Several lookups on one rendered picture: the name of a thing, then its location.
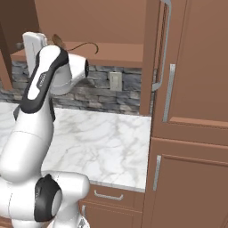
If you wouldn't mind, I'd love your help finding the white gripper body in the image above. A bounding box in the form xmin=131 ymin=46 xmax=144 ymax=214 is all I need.
xmin=22 ymin=31 xmax=49 ymax=71

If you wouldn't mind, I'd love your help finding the brown cabinet door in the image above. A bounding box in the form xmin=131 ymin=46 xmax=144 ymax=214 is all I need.
xmin=138 ymin=0 xmax=167 ymax=117
xmin=0 ymin=21 xmax=14 ymax=92

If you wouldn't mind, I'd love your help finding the brown wooden ladle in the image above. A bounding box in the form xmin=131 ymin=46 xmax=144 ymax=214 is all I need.
xmin=52 ymin=33 xmax=100 ymax=55

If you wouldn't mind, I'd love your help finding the tall brown cupboard door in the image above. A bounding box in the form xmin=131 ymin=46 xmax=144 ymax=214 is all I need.
xmin=151 ymin=0 xmax=228 ymax=147

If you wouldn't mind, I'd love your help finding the brown drawer front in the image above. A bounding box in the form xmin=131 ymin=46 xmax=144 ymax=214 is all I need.
xmin=85 ymin=183 xmax=146 ymax=214

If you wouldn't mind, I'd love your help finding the small brown cupboard door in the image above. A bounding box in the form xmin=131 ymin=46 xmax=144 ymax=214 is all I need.
xmin=77 ymin=200 xmax=144 ymax=228

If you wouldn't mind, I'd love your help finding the brown base cupboard door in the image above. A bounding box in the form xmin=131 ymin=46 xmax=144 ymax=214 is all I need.
xmin=141 ymin=136 xmax=228 ymax=228

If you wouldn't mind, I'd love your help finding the brown wall cabinet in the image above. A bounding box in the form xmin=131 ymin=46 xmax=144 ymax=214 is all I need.
xmin=0 ymin=0 xmax=147 ymax=90

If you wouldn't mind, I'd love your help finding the grey wall outlet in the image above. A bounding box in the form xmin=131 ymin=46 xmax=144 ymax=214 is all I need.
xmin=109 ymin=70 xmax=124 ymax=93

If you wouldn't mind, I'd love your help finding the silver cabinet door handle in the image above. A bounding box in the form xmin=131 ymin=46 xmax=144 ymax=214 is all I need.
xmin=151 ymin=0 xmax=173 ymax=93

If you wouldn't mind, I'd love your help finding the silver tall cupboard handle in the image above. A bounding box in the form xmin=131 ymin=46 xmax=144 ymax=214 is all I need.
xmin=162 ymin=63 xmax=176 ymax=123

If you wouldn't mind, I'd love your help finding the silver drawer handle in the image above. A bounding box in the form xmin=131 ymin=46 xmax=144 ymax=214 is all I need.
xmin=94 ymin=189 xmax=125 ymax=202

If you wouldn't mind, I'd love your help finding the silver base cupboard handle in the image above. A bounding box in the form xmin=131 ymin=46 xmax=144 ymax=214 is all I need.
xmin=152 ymin=154 xmax=162 ymax=192

